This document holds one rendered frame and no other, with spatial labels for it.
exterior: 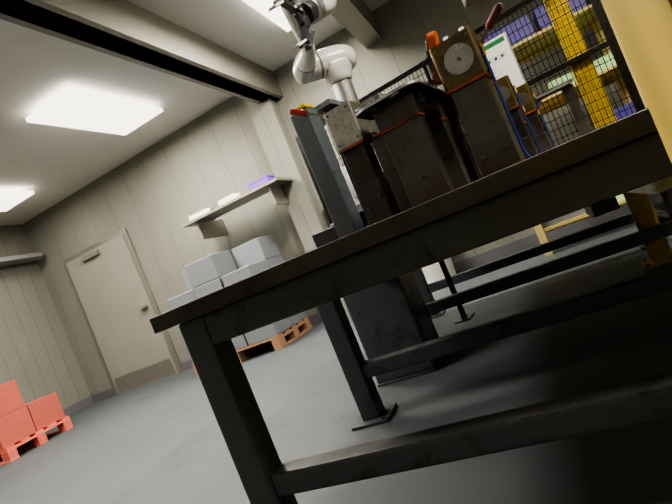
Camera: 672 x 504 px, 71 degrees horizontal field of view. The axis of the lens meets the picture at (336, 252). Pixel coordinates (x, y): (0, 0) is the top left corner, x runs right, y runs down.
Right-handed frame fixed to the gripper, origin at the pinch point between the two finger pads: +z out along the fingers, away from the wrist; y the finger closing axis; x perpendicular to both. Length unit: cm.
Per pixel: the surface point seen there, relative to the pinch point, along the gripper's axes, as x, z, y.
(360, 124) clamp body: 21.2, 30.6, -32.3
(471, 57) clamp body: 55, 29, -30
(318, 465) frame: 3, 102, -83
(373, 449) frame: 17, 98, -84
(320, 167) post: -0.4, 27.1, -39.7
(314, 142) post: 0.5, 23.5, -32.6
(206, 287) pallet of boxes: -326, -149, -159
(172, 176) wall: -418, -292, -61
